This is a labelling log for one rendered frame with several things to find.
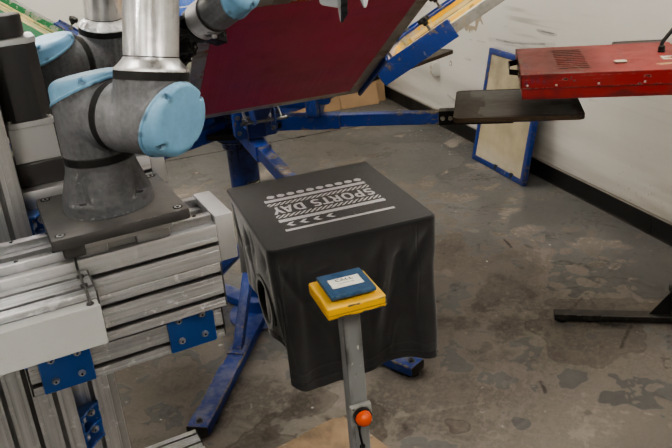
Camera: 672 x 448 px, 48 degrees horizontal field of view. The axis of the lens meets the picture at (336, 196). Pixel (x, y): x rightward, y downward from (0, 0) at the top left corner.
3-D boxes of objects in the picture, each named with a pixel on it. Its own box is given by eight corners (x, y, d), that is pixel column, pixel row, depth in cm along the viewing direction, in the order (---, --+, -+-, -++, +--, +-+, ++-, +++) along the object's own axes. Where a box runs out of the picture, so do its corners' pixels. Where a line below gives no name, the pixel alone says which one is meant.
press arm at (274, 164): (352, 244, 199) (350, 224, 197) (331, 249, 197) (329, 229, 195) (246, 130, 308) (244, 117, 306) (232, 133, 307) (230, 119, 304)
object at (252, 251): (311, 355, 194) (298, 241, 182) (279, 363, 191) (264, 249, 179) (266, 280, 234) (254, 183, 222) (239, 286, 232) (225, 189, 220)
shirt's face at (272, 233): (434, 216, 191) (434, 214, 190) (269, 253, 178) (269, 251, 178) (365, 162, 233) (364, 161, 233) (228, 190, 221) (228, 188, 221)
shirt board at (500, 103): (572, 106, 299) (573, 86, 296) (584, 137, 263) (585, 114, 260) (252, 116, 326) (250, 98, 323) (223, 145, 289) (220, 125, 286)
